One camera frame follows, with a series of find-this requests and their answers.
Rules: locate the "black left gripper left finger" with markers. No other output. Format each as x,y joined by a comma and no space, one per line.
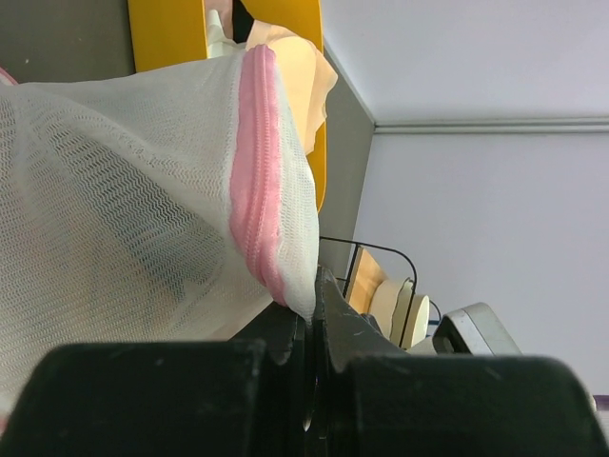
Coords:
242,397

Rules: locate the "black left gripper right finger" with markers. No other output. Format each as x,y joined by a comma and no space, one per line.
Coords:
373,399

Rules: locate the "white pink-trimmed mesh laundry bag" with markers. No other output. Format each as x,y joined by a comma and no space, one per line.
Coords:
88,256

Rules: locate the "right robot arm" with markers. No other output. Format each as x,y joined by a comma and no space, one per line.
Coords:
473,330

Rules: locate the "peach padded bra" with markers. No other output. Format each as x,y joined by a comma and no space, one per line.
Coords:
308,77

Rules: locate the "white ceramic bowl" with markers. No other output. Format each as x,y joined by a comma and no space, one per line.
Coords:
401,314

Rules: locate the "white garment in basket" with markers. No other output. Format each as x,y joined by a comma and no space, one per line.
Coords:
219,29

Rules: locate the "yellow plastic basket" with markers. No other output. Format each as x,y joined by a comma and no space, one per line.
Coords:
227,107

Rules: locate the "black wire wooden rack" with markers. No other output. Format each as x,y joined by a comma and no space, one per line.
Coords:
364,275

